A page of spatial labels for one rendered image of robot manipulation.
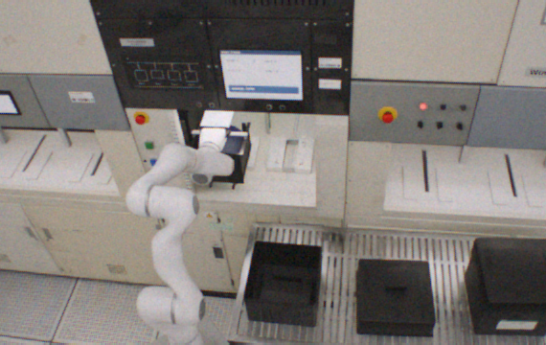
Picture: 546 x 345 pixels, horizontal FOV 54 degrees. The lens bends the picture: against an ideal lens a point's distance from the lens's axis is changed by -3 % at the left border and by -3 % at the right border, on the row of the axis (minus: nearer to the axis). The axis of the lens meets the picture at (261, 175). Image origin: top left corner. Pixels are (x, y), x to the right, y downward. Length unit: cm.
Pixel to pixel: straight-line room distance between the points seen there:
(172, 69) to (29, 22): 54
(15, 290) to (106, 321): 66
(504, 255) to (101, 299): 224
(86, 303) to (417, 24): 245
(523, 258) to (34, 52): 198
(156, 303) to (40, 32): 106
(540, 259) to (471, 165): 65
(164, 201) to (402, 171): 130
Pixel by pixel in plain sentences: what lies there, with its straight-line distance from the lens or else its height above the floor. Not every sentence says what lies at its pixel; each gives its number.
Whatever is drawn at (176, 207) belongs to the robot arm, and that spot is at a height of 151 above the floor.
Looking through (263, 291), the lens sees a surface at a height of 77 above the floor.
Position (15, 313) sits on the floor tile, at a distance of 357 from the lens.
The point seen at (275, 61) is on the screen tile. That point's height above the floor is 163.
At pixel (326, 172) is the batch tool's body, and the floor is 115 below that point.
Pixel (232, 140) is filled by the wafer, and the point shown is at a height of 111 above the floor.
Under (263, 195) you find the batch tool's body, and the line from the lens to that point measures 249.
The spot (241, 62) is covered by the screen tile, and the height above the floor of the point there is 163.
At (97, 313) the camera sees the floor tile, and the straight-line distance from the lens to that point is 336.
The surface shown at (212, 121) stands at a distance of 227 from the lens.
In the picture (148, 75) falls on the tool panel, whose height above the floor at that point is 157.
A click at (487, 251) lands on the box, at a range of 220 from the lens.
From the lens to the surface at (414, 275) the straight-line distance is 226.
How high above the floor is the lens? 273
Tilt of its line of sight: 46 degrees down
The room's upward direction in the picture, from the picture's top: 7 degrees counter-clockwise
